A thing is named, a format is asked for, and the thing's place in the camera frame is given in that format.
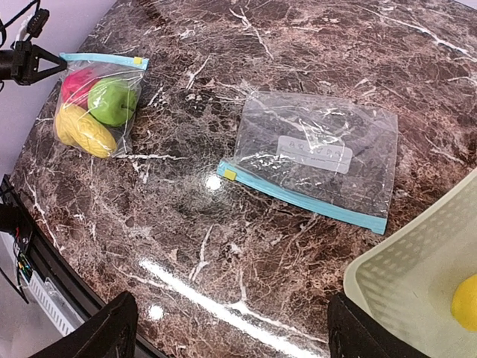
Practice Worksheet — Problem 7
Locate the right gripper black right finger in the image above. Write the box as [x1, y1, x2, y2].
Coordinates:
[327, 292, 420, 357]

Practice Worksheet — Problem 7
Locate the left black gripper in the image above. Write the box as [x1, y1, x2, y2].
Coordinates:
[11, 41, 68, 86]

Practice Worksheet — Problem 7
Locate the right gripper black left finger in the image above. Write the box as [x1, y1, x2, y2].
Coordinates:
[31, 291, 138, 358]

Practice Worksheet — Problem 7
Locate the red toy fruit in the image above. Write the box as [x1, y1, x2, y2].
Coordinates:
[61, 68, 99, 110]

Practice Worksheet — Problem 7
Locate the clear zip bag blue zipper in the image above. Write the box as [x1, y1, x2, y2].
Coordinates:
[54, 53, 149, 159]

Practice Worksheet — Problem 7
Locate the green toy fruit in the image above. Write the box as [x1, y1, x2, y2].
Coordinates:
[88, 77, 139, 127]

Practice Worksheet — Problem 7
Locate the yellow toy pear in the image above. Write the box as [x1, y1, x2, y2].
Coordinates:
[75, 113, 117, 158]

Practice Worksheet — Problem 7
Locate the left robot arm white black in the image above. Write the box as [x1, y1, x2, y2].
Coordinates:
[1, 41, 68, 86]

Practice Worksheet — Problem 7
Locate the pale green plastic basket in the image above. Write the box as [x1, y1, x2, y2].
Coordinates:
[344, 172, 476, 357]

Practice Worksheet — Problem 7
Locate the yellow toy lemon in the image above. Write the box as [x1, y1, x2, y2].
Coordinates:
[451, 274, 477, 332]

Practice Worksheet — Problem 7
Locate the white slotted cable duct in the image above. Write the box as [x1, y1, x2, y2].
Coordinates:
[28, 271, 84, 336]

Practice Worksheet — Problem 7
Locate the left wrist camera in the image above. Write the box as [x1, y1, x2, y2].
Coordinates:
[15, 8, 50, 42]

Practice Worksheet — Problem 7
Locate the black front table rail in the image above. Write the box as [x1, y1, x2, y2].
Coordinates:
[1, 175, 106, 319]

